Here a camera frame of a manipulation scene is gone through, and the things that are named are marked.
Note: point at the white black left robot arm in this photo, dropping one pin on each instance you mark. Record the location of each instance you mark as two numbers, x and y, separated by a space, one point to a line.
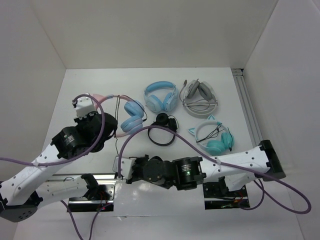
29 190

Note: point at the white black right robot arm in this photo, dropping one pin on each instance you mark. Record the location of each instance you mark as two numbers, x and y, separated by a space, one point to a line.
230 172

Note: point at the aluminium front rail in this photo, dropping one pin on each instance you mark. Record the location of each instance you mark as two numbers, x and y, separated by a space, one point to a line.
105 178

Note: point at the white teal cat-ear headphones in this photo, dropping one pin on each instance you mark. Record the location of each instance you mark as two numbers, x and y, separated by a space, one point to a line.
212 136

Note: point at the pink blue cat-ear headphones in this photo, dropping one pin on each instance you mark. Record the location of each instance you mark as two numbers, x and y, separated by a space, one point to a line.
133 108

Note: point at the aluminium side rail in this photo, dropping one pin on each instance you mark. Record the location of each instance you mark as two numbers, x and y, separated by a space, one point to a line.
247 106

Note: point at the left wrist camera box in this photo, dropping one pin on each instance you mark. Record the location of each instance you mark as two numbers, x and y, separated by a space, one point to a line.
83 106

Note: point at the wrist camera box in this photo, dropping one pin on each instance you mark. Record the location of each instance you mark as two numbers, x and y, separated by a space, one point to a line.
83 106
123 167

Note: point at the light blue over-ear headphones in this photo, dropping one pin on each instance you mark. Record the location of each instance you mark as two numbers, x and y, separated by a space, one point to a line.
161 96

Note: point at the grey white gaming headset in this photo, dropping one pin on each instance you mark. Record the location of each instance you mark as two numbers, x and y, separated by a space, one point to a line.
198 98

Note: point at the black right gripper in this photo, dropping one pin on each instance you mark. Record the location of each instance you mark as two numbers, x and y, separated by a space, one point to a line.
138 159

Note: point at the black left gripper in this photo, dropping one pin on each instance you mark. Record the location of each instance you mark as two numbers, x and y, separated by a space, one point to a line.
80 122

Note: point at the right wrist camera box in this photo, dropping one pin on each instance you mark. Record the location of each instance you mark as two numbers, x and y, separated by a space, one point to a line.
123 167

